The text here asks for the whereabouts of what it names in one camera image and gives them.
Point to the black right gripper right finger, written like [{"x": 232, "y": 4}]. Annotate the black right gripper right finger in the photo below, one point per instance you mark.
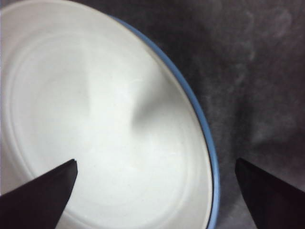
[{"x": 276, "y": 202}]

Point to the white round plate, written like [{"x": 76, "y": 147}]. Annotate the white round plate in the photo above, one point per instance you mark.
[{"x": 107, "y": 107}]

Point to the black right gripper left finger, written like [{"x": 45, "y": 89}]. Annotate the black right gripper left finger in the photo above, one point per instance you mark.
[{"x": 33, "y": 205}]

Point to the blue round plate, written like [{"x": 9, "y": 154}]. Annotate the blue round plate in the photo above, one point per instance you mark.
[{"x": 214, "y": 162}]

